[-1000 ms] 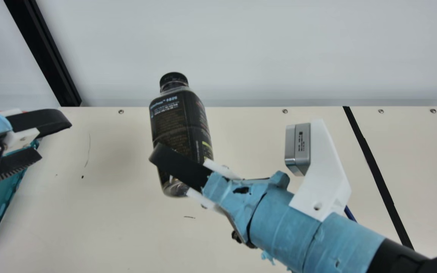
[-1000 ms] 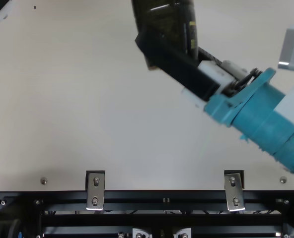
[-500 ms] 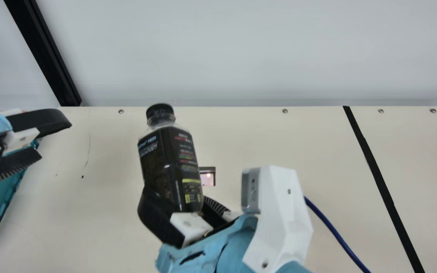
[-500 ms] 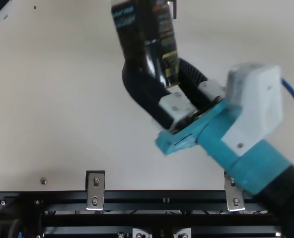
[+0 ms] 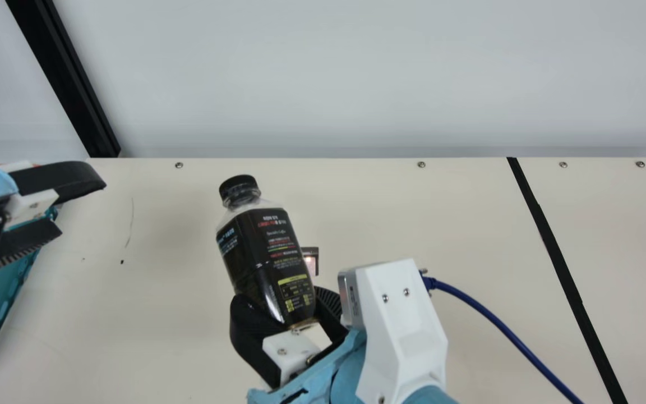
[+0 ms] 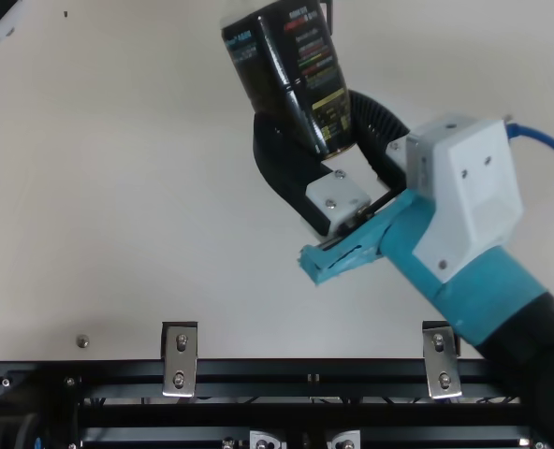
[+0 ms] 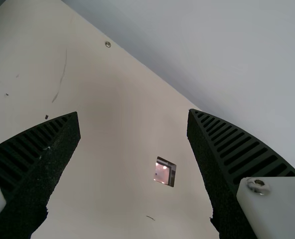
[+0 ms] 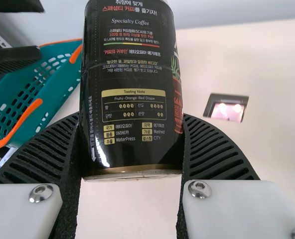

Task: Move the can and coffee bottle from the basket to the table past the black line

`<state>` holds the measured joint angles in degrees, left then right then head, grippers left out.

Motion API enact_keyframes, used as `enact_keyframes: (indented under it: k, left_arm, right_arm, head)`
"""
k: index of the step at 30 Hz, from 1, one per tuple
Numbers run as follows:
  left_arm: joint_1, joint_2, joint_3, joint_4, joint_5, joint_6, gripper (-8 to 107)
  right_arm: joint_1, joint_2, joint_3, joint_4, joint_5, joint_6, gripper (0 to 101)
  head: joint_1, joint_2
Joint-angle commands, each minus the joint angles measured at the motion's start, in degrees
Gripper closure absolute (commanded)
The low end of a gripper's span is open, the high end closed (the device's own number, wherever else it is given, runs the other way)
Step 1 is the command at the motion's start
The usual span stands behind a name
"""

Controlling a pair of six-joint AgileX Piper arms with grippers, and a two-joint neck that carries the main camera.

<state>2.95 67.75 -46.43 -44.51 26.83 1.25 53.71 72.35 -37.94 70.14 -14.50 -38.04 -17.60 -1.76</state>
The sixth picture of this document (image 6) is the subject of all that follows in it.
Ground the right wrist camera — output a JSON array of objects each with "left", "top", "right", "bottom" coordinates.
[{"left": 404, "top": 111, "right": 526, "bottom": 286}]

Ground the blue cable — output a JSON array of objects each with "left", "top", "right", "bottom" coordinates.
[{"left": 504, "top": 120, "right": 554, "bottom": 170}]

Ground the dark coffee bottle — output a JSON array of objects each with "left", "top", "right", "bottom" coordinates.
[{"left": 220, "top": 0, "right": 354, "bottom": 163}]

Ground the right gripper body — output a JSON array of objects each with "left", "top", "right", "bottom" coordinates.
[{"left": 297, "top": 186, "right": 554, "bottom": 348}]

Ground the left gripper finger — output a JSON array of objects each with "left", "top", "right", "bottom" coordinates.
[{"left": 0, "top": 0, "right": 28, "bottom": 49}]

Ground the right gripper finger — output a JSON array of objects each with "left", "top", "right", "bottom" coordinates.
[
  {"left": 252, "top": 111, "right": 372, "bottom": 237},
  {"left": 348, "top": 90, "right": 412, "bottom": 191}
]

